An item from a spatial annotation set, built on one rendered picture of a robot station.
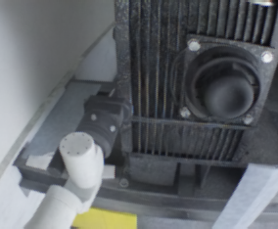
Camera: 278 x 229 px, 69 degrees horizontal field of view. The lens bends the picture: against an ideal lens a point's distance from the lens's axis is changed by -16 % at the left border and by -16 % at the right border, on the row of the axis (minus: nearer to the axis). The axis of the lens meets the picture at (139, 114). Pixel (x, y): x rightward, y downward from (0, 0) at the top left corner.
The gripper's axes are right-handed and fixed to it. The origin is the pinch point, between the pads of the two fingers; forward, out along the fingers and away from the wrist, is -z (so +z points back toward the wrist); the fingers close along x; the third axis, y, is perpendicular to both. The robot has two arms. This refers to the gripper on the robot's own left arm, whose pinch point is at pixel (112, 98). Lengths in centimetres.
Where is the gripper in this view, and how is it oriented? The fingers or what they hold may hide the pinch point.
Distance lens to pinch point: 62.8
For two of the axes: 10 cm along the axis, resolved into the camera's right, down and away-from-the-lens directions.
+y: 0.0, 7.8, 6.3
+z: -1.7, 6.2, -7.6
